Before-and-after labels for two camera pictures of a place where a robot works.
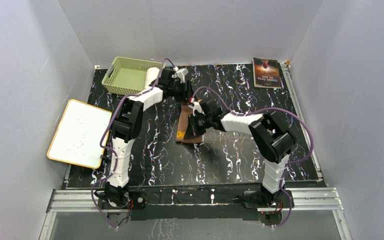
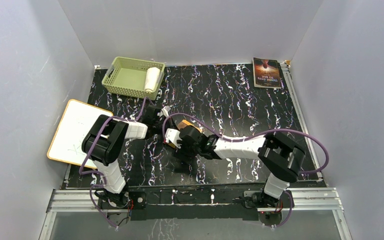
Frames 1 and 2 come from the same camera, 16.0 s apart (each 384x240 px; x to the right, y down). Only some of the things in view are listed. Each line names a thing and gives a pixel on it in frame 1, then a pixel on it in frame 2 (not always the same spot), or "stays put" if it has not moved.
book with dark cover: [267, 73] stays put
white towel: [152, 74] stays put
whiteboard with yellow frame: [78, 138] stays put
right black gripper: [192, 129] → [181, 152]
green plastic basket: [128, 76] stays put
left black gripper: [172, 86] → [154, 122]
